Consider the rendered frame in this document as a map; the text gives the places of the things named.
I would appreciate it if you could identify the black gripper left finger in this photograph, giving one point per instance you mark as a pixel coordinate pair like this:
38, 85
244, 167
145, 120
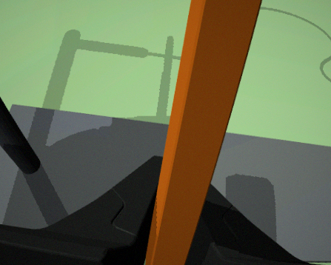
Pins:
113, 230

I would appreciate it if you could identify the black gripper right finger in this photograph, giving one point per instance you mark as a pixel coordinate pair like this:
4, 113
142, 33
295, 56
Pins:
226, 237

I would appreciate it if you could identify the orange bar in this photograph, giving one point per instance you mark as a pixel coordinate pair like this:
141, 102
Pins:
217, 41

